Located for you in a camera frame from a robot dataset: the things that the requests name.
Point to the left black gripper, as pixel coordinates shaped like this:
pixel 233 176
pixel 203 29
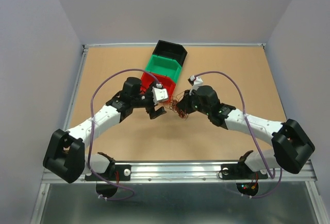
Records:
pixel 159 111

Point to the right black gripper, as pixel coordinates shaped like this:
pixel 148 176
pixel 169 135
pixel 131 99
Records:
pixel 184 105

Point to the red plastic bin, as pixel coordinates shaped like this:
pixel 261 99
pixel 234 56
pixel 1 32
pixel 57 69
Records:
pixel 166 82

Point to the green plastic bin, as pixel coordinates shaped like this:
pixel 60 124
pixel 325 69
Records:
pixel 164 66

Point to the black plastic bin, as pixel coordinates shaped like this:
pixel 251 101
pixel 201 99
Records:
pixel 171 51

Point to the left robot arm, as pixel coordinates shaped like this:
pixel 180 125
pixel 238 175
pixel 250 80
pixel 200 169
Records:
pixel 65 155

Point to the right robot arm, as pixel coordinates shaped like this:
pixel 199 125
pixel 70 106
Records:
pixel 290 148

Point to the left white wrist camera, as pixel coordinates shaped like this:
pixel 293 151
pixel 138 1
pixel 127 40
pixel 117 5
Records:
pixel 160 94

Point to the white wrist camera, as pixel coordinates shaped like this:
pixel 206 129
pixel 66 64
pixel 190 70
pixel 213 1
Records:
pixel 160 94
pixel 195 82

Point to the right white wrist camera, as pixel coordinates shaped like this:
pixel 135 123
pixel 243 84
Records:
pixel 195 82

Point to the aluminium rail frame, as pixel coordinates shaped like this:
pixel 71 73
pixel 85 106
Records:
pixel 187 169

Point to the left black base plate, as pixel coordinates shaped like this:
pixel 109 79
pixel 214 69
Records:
pixel 120 172

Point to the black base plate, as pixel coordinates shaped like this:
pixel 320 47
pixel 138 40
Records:
pixel 120 172
pixel 239 172

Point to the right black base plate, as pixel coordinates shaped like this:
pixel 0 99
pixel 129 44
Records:
pixel 239 172

